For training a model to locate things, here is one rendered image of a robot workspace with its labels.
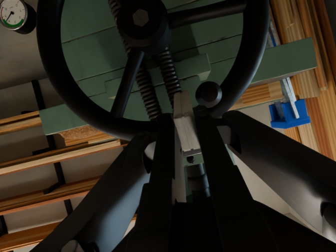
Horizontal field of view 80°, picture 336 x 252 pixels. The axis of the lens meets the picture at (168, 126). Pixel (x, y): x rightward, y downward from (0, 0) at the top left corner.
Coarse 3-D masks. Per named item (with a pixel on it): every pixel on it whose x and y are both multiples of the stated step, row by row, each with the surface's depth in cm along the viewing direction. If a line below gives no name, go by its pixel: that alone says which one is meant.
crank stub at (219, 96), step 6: (204, 84) 18; (210, 84) 18; (216, 84) 18; (198, 90) 19; (204, 90) 18; (210, 90) 18; (216, 90) 18; (198, 96) 19; (204, 96) 18; (210, 96) 18; (216, 96) 18; (198, 102) 19; (204, 102) 18; (210, 102) 18; (216, 102) 19
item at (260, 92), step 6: (264, 84) 55; (246, 90) 56; (252, 90) 55; (258, 90) 55; (264, 90) 55; (246, 96) 56; (252, 96) 56; (258, 96) 55; (264, 96) 55; (246, 102) 56; (102, 132) 62; (66, 138) 63; (84, 138) 62; (90, 138) 62; (96, 138) 62; (66, 144) 63
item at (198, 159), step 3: (195, 156) 55; (198, 156) 55; (201, 156) 55; (183, 159) 55; (195, 159) 55; (198, 159) 55; (201, 159) 55; (183, 162) 55; (186, 162) 55; (192, 162) 55; (195, 162) 55; (198, 162) 55; (201, 162) 55; (183, 165) 55; (186, 165) 55
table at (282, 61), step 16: (272, 48) 40; (288, 48) 39; (304, 48) 39; (176, 64) 33; (192, 64) 33; (208, 64) 32; (224, 64) 41; (272, 64) 40; (288, 64) 40; (304, 64) 39; (112, 80) 34; (160, 80) 33; (208, 80) 42; (256, 80) 41; (272, 80) 49; (96, 96) 45; (112, 96) 35; (48, 112) 46; (64, 112) 46; (48, 128) 47; (64, 128) 46
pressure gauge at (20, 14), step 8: (8, 0) 39; (16, 0) 39; (0, 8) 39; (8, 8) 39; (16, 8) 39; (24, 8) 38; (32, 8) 41; (0, 16) 39; (16, 16) 39; (24, 16) 39; (32, 16) 40; (8, 24) 39; (16, 24) 39; (24, 24) 39; (32, 24) 41; (24, 32) 41
